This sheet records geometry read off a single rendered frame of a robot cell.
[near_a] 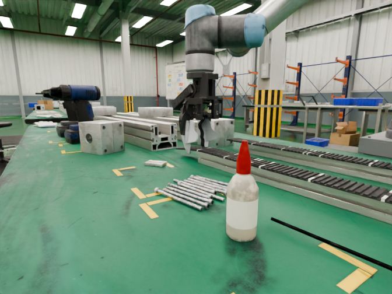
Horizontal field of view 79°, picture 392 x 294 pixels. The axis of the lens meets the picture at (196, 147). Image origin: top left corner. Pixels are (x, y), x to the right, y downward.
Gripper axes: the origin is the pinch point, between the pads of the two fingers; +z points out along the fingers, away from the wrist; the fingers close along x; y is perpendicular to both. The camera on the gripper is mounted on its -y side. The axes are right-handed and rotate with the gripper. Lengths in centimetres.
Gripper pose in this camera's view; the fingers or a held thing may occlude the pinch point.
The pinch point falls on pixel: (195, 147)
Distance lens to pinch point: 67.5
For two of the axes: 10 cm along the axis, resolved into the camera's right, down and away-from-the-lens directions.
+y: 6.2, 1.6, -7.7
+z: 0.0, 9.8, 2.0
